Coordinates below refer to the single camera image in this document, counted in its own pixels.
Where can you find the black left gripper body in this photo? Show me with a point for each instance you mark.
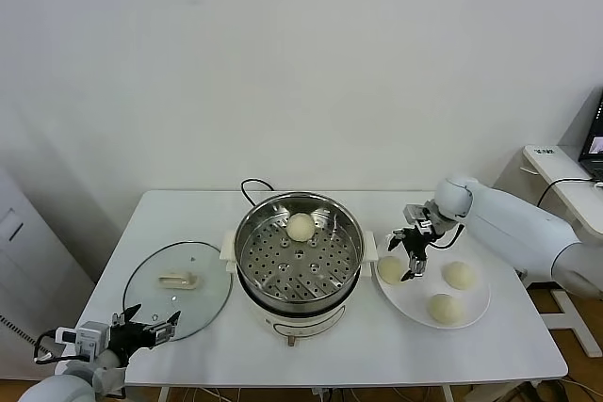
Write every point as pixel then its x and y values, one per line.
pixel 129 336

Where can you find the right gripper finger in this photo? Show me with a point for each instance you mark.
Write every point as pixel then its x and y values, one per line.
pixel 417 266
pixel 396 236

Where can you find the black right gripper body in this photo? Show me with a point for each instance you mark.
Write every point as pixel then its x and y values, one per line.
pixel 417 243

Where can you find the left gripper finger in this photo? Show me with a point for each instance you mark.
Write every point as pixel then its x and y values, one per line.
pixel 161 332
pixel 123 317

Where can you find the white steamed baozi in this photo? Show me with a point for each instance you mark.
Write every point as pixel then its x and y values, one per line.
pixel 300 227
pixel 390 271
pixel 445 310
pixel 458 275

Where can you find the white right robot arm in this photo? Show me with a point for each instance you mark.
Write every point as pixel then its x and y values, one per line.
pixel 509 228

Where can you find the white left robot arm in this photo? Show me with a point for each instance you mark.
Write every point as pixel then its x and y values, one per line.
pixel 52 385

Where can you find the perforated stainless steel steamer basket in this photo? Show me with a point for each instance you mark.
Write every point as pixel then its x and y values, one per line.
pixel 301 279

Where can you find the white round plate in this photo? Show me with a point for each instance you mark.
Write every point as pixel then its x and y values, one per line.
pixel 419 300

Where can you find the white table leg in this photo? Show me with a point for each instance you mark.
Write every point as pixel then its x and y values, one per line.
pixel 163 395
pixel 447 394

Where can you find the white cabinet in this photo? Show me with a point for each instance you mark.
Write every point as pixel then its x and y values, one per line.
pixel 28 256

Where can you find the white desk label sticker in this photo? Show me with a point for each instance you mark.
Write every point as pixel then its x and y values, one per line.
pixel 544 151

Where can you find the white side desk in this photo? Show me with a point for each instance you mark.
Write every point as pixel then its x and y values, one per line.
pixel 572 192

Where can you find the black laptop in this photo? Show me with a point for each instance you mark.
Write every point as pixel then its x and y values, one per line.
pixel 594 138

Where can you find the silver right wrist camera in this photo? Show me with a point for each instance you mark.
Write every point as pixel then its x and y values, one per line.
pixel 415 213

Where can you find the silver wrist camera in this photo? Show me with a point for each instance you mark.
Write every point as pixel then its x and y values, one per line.
pixel 415 213
pixel 87 336

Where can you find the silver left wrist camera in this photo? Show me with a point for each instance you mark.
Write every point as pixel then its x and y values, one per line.
pixel 87 336

